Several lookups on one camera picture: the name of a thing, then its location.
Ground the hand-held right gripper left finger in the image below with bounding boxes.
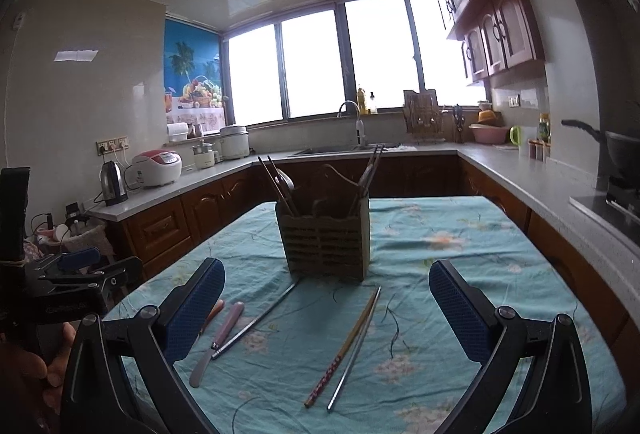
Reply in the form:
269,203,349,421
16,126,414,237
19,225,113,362
59,257,227,434

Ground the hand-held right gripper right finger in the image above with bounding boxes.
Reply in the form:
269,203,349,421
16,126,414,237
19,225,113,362
428,258,609,434

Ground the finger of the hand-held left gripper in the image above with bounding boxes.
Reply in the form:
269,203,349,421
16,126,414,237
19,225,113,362
40,256,144,296
56,247,103,272

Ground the brown slotted utensil holder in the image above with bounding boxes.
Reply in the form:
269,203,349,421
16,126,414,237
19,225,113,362
275,198,371,281

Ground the person's left hand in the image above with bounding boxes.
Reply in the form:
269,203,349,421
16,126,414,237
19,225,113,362
0,338,66,434

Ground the metal chopstick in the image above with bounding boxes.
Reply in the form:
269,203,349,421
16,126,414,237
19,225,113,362
327,286,383,412
211,279,301,361

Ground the teal floral tablecloth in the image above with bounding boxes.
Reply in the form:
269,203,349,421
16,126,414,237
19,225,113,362
102,196,628,434

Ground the steel electric kettle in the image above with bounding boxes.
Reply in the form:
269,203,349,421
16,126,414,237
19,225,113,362
99,160,129,207

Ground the red white rice cooker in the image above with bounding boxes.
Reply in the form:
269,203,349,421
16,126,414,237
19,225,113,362
131,150,184,190

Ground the red patterned wooden chopstick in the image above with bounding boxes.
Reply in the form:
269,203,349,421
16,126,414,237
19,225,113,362
304,286,381,408

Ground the small white electric cooker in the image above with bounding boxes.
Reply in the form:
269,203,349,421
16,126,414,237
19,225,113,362
192,140,221,170

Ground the dark chopstick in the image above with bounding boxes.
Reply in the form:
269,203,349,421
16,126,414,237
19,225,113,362
266,155,300,215
257,155,294,218

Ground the brown chopstick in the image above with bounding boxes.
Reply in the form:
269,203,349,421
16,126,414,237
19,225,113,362
349,149,377,216

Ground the metal spoon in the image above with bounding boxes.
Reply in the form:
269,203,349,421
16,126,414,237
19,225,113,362
276,168,297,201

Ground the pink plastic basin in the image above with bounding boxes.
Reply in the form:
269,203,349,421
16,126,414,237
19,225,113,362
468,123,511,145

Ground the grey cooktop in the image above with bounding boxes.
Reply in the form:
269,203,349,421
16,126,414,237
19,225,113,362
570,174,640,246

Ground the dark knife block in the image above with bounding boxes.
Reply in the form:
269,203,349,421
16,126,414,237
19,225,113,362
451,104,469,144

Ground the chrome kitchen faucet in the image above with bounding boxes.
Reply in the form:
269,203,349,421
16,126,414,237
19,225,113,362
338,100,369,150

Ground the steel kitchen sink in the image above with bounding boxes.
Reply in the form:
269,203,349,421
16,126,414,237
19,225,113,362
287,143,401,158

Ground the tropical fruit window blind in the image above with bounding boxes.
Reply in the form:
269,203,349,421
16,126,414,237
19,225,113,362
165,16,227,125

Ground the black frying pan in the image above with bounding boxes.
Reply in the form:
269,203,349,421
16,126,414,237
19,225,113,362
561,119,640,181

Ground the large kitchen window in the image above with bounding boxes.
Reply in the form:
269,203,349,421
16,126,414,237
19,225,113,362
220,0,489,128

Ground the orange handled knife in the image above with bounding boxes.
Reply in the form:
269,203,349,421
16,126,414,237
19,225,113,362
199,299,226,336

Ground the pink handled butter knife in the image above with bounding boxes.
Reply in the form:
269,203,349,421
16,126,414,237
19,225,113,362
189,301,246,388

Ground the wall power outlet strip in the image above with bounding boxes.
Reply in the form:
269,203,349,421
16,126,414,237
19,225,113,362
96,136,131,155

